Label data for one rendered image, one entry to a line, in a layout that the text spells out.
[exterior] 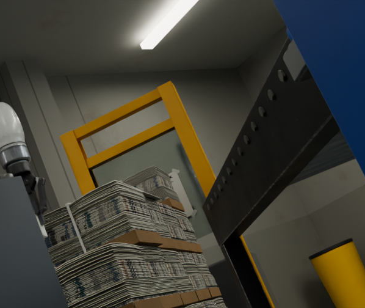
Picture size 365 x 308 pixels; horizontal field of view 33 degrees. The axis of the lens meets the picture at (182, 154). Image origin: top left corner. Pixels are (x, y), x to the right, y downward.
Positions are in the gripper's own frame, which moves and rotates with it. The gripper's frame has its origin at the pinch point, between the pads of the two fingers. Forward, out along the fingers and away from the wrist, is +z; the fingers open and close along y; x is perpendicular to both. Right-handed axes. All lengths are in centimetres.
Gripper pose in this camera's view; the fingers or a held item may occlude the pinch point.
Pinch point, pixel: (39, 227)
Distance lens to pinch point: 187.9
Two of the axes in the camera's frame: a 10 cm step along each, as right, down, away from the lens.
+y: -8.9, 4.3, 1.2
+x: -2.2, -1.8, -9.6
